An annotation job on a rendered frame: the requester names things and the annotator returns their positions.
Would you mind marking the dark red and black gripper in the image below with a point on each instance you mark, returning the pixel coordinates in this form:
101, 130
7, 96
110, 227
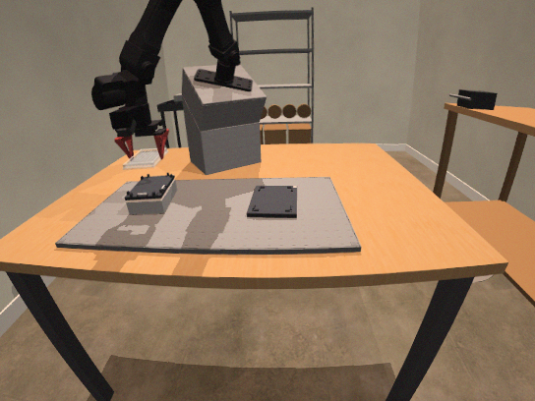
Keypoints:
159, 136

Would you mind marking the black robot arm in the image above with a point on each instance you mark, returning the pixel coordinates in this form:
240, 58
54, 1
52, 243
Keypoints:
139, 57

